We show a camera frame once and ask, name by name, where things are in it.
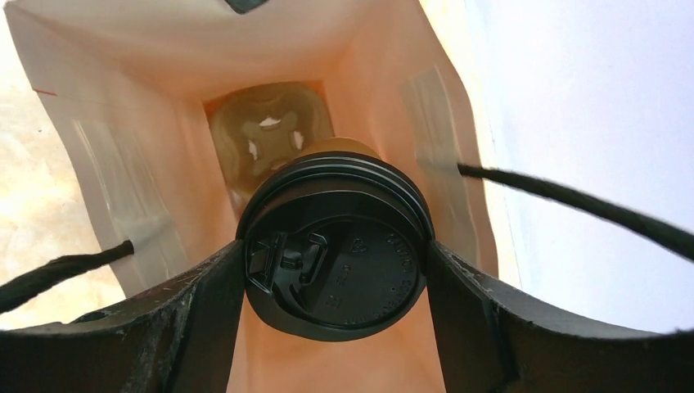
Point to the single black cup lid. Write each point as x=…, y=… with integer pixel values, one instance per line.
x=335, y=246

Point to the orange paper bag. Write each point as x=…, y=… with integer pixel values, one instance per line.
x=594, y=93

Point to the single pulp cup carrier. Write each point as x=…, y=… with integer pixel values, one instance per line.
x=257, y=130

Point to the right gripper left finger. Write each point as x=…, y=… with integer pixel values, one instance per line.
x=178, y=336

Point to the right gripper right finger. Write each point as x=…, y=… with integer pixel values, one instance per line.
x=492, y=337

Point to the single brown paper cup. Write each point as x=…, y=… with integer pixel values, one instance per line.
x=338, y=144

